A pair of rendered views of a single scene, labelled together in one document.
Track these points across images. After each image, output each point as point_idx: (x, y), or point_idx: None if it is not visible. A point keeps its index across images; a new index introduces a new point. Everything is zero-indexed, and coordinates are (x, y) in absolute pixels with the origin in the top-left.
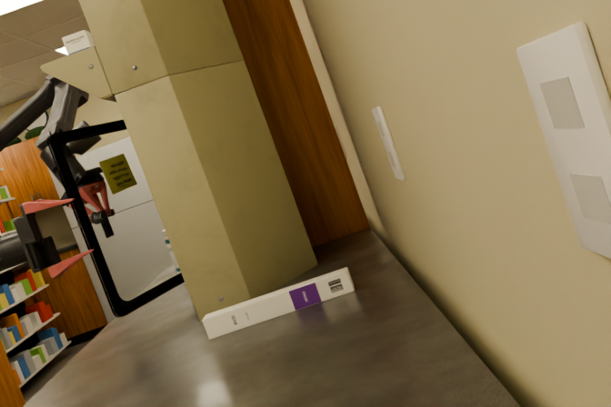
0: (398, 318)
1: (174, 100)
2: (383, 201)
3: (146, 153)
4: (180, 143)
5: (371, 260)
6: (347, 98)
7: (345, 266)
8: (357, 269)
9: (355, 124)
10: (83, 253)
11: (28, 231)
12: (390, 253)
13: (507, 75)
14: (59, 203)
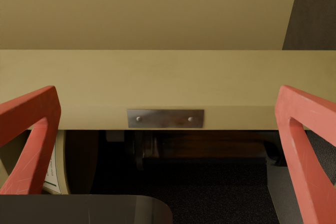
0: None
1: (28, 51)
2: (242, 38)
3: (77, 93)
4: (93, 59)
5: None
6: (141, 32)
7: (312, 18)
8: None
9: (165, 46)
10: (298, 92)
11: (26, 222)
12: None
13: None
14: (28, 97)
